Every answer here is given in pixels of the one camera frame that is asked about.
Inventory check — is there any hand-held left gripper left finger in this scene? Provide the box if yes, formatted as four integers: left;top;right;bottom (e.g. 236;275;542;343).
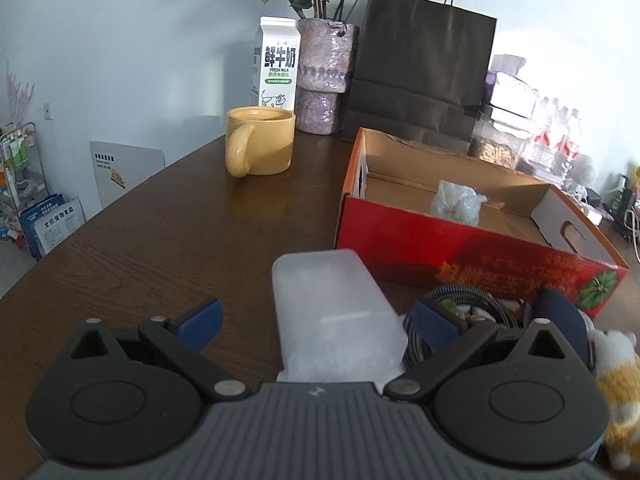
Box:
70;299;252;404

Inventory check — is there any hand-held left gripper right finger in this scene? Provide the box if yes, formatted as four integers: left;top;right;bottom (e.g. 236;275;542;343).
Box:
382;300;572;403

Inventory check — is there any braided charging cable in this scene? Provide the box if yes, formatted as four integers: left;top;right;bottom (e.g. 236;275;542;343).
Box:
402;282;533;371

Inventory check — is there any red cardboard box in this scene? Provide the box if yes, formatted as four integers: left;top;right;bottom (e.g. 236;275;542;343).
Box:
334;127;630;317

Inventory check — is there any translucent plastic box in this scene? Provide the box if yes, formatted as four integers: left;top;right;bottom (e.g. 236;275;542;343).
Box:
271;247;410;383

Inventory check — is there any navy blue cap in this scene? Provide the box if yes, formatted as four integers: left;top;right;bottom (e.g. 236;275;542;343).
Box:
532;287;596;376

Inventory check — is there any yellow white plush toy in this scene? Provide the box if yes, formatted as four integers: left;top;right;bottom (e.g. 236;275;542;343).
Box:
587;329;640;471

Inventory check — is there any crumpled clear plastic bag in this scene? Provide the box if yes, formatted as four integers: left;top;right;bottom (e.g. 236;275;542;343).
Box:
431;179;488;226

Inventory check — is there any white sign board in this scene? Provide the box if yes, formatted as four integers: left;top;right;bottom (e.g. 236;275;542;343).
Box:
90;140;166;211

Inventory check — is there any blue pet food bag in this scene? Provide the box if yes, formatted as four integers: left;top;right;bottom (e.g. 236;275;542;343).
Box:
20;192;87;262

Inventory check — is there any clear jar of seeds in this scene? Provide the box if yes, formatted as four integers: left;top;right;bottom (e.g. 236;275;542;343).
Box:
470;110;526;171

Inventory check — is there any yellow mug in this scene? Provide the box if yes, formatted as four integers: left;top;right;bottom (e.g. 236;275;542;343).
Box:
224;106;297;178

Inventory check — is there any small white fan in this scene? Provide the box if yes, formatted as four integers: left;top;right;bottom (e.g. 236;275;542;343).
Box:
570;154;598;196

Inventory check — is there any pack of water bottles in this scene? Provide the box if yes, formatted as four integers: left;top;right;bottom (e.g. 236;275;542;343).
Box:
520;95;583;186

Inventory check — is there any metal shelf rack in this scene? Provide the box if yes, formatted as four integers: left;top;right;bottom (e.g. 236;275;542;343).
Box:
0;121;48;241

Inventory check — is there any black paper bag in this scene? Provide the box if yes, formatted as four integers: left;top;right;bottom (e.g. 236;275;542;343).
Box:
341;0;498;156

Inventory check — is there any white milk carton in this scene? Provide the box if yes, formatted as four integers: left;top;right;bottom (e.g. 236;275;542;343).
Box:
250;16;302;111

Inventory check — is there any purple textured vase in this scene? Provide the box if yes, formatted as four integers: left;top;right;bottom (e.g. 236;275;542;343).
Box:
294;17;360;136

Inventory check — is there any pale pink dried grass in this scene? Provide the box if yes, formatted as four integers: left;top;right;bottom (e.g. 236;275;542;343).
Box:
5;60;36;126

